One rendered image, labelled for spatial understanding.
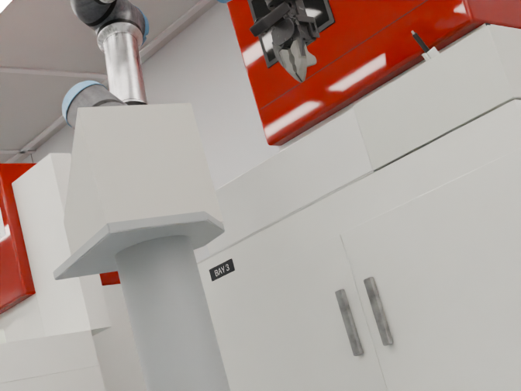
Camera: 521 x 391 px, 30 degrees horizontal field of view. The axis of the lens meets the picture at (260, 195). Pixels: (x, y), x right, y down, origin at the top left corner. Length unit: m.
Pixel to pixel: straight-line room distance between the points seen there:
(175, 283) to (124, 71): 0.67
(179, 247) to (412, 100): 0.54
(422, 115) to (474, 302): 0.37
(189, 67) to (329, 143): 3.71
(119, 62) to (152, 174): 0.49
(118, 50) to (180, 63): 3.35
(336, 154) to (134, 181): 0.42
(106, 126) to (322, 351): 0.66
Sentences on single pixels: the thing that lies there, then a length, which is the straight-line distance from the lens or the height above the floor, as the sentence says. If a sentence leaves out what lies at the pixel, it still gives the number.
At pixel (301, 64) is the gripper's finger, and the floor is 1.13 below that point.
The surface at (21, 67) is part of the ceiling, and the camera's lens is 5.79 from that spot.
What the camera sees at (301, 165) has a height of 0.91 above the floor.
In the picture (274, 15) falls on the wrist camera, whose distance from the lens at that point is 2.20.
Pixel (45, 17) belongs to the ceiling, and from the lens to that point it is 5.29.
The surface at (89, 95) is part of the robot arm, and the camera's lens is 2.17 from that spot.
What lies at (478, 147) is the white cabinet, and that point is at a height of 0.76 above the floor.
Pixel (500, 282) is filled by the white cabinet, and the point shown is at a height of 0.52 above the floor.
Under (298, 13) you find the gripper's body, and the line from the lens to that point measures 2.27.
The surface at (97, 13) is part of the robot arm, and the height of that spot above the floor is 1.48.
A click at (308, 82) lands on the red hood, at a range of 2.91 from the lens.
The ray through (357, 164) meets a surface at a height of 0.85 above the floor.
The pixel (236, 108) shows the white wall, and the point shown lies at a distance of 5.40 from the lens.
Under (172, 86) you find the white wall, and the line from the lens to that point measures 5.84.
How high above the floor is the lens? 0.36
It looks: 14 degrees up
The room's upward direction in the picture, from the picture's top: 16 degrees counter-clockwise
